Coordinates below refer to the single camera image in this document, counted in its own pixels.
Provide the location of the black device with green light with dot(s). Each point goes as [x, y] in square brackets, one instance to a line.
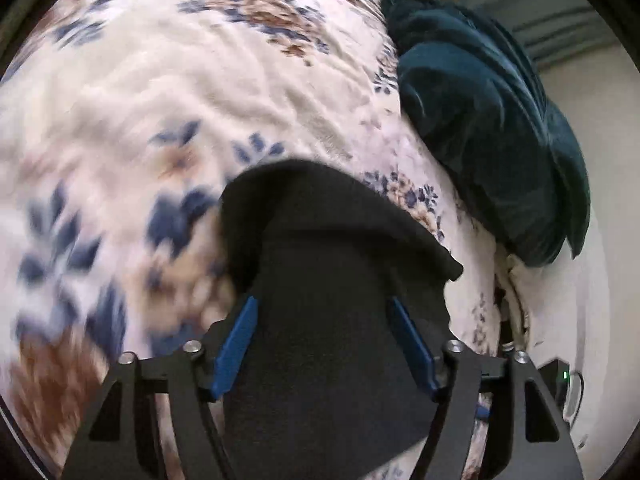
[556, 380]

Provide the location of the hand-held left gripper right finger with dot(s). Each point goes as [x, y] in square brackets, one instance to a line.
[413, 346]

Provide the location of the black garment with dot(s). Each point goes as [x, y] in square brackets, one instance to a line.
[325, 260]

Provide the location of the floral printed blanket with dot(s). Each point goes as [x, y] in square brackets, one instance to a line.
[150, 85]

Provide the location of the grey curtain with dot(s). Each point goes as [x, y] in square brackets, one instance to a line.
[550, 15]

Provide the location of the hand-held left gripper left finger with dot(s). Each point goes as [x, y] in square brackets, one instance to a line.
[235, 345]

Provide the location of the teal velvet pillow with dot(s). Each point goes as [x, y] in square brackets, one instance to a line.
[480, 125]

